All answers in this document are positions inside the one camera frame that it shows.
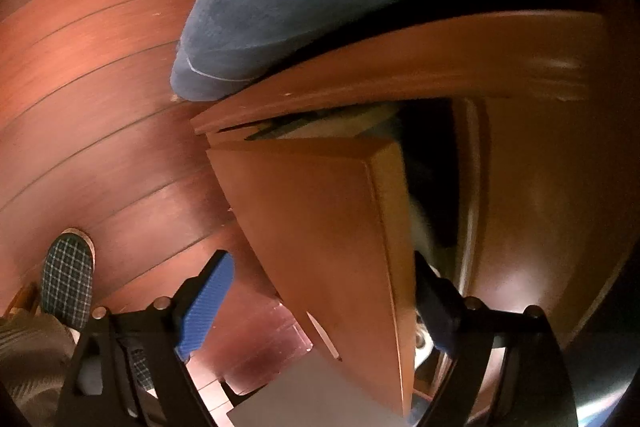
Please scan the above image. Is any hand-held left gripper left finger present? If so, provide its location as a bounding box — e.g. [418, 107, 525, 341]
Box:
[60, 249, 236, 427]

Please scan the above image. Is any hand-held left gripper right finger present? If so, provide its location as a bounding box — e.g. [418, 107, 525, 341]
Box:
[412, 252, 578, 427]

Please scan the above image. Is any plaid slipper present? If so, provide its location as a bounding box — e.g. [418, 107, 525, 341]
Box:
[41, 229, 96, 333]
[120, 342, 153, 393]

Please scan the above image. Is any person's olive trouser leg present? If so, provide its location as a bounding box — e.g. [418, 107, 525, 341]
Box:
[0, 312, 81, 413]

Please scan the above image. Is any wooden nightstand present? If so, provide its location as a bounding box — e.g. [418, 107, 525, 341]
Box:
[190, 9, 631, 413]

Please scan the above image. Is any blue checked cloth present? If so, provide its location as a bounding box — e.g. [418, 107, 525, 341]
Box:
[170, 0, 566, 102]

